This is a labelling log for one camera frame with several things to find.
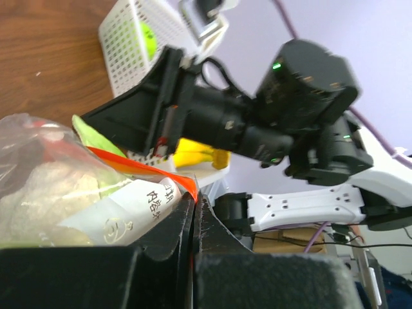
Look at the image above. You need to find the clear zip top bag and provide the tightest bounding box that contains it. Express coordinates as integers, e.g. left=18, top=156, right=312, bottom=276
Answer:
left=1, top=114, right=198, bottom=248

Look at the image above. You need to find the green apple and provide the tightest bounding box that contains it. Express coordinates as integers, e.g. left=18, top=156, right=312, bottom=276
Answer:
left=140, top=22, right=158, bottom=61

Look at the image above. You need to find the toy cabbage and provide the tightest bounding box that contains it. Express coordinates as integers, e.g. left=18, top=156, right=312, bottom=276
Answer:
left=1, top=113, right=132, bottom=248

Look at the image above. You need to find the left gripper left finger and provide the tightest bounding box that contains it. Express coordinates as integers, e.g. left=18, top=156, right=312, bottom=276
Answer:
left=1, top=194, right=195, bottom=308

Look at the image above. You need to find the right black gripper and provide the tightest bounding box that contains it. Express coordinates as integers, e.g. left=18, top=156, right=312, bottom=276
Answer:
left=81, top=47, right=294, bottom=167

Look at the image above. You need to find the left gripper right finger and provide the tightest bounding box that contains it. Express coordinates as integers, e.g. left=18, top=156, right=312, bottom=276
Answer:
left=193, top=194, right=362, bottom=308

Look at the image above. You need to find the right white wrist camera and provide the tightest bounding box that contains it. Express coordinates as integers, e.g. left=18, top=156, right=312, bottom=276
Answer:
left=178, top=0, right=239, bottom=61

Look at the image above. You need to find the white perforated plastic basket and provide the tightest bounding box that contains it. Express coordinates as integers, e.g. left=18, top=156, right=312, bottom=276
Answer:
left=98, top=0, right=230, bottom=188

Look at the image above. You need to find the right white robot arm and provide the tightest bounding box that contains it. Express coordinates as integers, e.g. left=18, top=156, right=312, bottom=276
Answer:
left=82, top=39, right=411, bottom=231

